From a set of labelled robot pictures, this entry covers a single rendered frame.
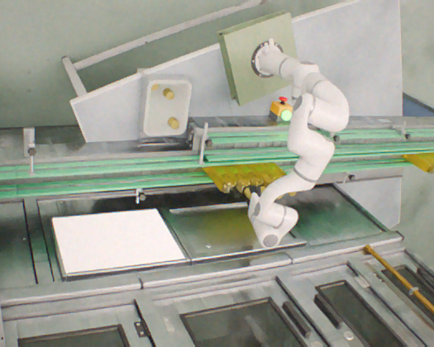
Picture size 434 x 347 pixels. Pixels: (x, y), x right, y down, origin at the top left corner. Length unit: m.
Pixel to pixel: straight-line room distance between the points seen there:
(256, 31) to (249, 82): 0.21
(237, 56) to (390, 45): 0.88
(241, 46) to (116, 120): 0.57
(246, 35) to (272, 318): 1.06
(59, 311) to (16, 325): 0.14
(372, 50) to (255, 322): 1.46
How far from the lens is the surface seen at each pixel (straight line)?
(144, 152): 1.88
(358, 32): 2.34
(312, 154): 1.45
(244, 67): 1.97
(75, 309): 1.48
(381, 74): 2.52
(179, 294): 1.56
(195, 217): 1.86
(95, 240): 1.68
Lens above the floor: 2.48
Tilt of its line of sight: 52 degrees down
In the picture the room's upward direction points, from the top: 139 degrees clockwise
